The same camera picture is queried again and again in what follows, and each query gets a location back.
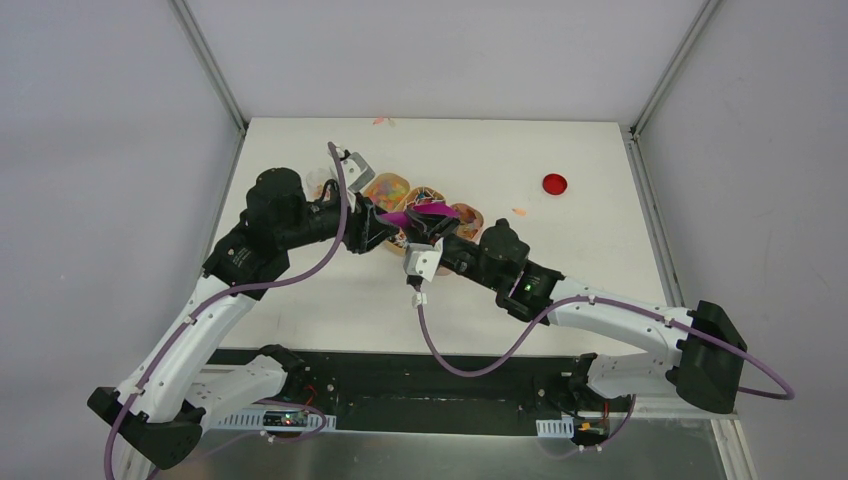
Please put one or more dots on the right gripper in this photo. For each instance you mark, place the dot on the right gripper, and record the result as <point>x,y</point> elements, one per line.
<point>432,227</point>

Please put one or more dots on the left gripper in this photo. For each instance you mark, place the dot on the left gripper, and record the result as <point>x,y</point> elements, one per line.
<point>361,228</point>

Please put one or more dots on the magenta plastic scoop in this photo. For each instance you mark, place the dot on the magenta plastic scoop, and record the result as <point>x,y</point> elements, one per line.
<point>418,214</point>

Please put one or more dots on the red jar lid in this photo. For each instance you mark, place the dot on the red jar lid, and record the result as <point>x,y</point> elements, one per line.
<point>554,184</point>

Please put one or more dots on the clear plastic jar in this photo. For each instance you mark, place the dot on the clear plastic jar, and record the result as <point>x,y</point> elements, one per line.
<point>315,181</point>

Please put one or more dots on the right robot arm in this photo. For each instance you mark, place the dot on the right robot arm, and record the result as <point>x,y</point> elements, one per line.
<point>697,354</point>

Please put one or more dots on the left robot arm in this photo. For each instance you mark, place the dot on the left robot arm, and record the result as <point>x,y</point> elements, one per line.
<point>159,410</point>

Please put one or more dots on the tray of lollipop candies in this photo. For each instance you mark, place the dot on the tray of lollipop candies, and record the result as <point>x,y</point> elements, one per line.
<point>415,197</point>

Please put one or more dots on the tray of gummy candies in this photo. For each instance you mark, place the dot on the tray of gummy candies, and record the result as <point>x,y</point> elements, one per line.
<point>387,190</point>

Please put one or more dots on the tray of popsicle candies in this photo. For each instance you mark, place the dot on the tray of popsicle candies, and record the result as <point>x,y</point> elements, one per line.
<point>469,221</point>

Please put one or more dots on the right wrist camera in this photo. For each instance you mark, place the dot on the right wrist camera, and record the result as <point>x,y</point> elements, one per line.
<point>423,260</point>

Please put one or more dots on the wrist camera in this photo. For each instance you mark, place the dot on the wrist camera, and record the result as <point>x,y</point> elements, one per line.
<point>357,172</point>
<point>423,260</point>

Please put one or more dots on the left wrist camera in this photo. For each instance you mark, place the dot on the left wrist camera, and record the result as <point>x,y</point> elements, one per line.
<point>357,172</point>

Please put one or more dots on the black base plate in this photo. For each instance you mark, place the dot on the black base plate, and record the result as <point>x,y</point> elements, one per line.
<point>413,393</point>

